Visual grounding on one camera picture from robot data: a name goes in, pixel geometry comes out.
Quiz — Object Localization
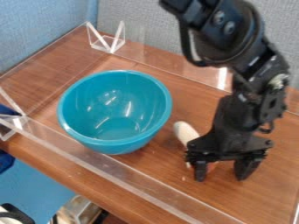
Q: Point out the clear acrylic barrier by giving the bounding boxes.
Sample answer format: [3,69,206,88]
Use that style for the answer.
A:
[0,87,250,224]
[85,20,299,116]

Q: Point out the toy mushroom brown cap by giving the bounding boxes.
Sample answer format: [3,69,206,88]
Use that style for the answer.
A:
[173,121,221,175]

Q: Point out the clear acrylic corner bracket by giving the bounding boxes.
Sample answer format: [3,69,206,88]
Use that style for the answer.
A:
[86,21,127,54]

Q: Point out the clear acrylic front barrier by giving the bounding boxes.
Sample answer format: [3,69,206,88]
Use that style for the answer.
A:
[0,87,250,224]

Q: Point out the black cable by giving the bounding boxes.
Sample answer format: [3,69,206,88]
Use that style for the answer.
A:
[178,17,235,68]

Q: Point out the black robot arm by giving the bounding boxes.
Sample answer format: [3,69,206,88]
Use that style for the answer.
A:
[159,0,291,181]

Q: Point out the metal table frame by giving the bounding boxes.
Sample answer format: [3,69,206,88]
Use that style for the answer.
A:
[48,195,102,224]

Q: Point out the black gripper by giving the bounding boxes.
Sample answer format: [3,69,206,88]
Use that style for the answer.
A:
[186,94,286,182]

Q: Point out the black and white object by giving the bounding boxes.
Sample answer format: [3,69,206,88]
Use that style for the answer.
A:
[0,204,35,224]

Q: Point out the clear acrylic back barrier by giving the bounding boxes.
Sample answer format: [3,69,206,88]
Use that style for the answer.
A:
[85,20,299,116]

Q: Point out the blue fabric object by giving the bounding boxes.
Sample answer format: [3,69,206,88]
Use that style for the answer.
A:
[0,104,22,175]

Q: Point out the blue plastic bowl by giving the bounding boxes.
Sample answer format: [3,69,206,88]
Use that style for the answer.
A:
[56,70,174,155]

